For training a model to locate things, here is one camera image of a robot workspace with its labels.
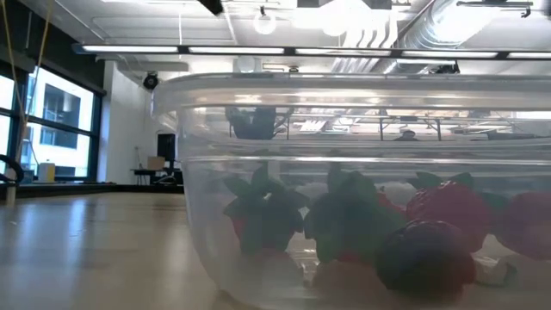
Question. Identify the black round ceiling camera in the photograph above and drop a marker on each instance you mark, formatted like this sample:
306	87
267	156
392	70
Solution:
150	81

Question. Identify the long ceiling light strip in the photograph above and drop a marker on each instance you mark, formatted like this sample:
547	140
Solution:
129	49

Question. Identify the clear plastic tupperware container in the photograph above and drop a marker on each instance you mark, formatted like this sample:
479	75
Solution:
344	92

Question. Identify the red toy strawberry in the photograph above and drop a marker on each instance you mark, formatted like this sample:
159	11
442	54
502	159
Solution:
452	206
531	226

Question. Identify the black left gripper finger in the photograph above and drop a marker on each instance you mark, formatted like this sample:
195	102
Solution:
213	5

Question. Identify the blue box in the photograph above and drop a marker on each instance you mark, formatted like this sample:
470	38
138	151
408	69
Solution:
26	177

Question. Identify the cardboard box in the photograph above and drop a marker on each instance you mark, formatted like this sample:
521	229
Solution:
156	163

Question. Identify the large black-framed window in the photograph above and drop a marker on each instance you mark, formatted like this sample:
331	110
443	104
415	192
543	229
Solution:
60	103

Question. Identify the red strawberry big green leaves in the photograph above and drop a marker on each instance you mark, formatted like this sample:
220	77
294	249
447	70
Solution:
353	219

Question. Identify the white canister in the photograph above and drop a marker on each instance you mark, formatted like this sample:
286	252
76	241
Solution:
46	172

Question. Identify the black background desk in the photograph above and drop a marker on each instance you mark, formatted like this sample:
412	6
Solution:
172	178

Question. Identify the black ceiling track fixture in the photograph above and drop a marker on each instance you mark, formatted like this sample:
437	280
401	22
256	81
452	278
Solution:
495	3

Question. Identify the round ceiling lamp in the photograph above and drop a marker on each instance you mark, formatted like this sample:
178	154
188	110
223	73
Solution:
255	23

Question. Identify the dark purple toy cherry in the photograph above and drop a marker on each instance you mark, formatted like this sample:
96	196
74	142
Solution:
424	258

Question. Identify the silver air duct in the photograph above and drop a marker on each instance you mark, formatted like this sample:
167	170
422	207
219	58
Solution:
430	30

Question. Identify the white post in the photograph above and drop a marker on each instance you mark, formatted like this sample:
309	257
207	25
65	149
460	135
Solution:
10	196

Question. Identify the red strawberry dark green leaves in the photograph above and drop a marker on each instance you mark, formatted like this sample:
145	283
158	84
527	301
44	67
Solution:
267	215

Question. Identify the person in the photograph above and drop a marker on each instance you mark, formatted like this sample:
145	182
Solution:
405	137

